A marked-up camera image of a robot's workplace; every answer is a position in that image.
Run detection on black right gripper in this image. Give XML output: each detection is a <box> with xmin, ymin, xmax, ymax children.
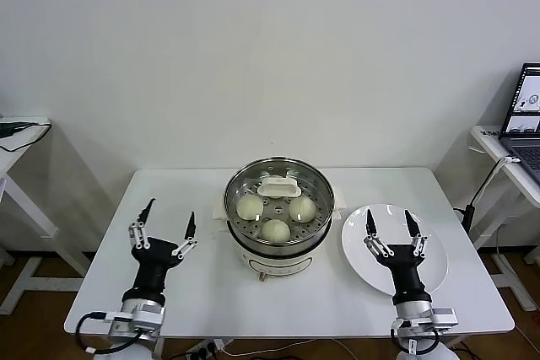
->
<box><xmin>363</xmin><ymin>209</ymin><xmax>435</xmax><ymax>306</ymax></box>

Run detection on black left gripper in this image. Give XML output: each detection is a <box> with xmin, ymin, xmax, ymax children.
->
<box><xmin>121</xmin><ymin>198</ymin><xmax>199</xmax><ymax>303</ymax></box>

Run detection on white steamed baozi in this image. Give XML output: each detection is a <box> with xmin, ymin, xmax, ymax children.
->
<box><xmin>260</xmin><ymin>218</ymin><xmax>291</xmax><ymax>244</ymax></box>
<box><xmin>289</xmin><ymin>197</ymin><xmax>317</xmax><ymax>223</ymax></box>
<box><xmin>235</xmin><ymin>196</ymin><xmax>263</xmax><ymax>222</ymax></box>

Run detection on round glass lid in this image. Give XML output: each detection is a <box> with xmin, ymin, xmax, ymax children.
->
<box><xmin>225</xmin><ymin>159</ymin><xmax>332</xmax><ymax>243</ymax></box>

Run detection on steel perforated steamer basket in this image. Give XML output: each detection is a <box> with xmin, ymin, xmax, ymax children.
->
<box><xmin>223</xmin><ymin>157</ymin><xmax>334</xmax><ymax>248</ymax></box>

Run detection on white round plate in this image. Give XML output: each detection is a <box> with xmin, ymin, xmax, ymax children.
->
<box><xmin>340</xmin><ymin>203</ymin><xmax>449</xmax><ymax>297</ymax></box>

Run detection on white laptop side table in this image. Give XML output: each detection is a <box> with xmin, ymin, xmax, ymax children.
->
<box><xmin>468</xmin><ymin>123</ymin><xmax>540</xmax><ymax>310</ymax></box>

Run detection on white floor power strip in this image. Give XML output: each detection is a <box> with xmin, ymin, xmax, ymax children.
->
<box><xmin>185</xmin><ymin>338</ymin><xmax>233</xmax><ymax>360</ymax></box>

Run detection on dark open laptop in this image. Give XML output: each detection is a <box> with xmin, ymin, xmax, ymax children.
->
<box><xmin>497</xmin><ymin>62</ymin><xmax>540</xmax><ymax>186</ymax></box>

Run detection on black laptop power cable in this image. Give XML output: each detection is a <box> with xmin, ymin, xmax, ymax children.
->
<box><xmin>453</xmin><ymin>159</ymin><xmax>505</xmax><ymax>230</ymax></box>

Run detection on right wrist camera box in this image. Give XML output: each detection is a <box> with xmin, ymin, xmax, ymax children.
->
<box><xmin>429</xmin><ymin>307</ymin><xmax>459</xmax><ymax>330</ymax></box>

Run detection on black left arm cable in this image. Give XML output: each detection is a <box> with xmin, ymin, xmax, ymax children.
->
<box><xmin>74</xmin><ymin>311</ymin><xmax>119</xmax><ymax>355</ymax></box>

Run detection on black floor cables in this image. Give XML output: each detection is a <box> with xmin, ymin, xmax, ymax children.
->
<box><xmin>446</xmin><ymin>334</ymin><xmax>480</xmax><ymax>360</ymax></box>

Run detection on black cable on side table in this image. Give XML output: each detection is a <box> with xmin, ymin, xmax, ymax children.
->
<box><xmin>0</xmin><ymin>121</ymin><xmax>51</xmax><ymax>153</ymax></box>

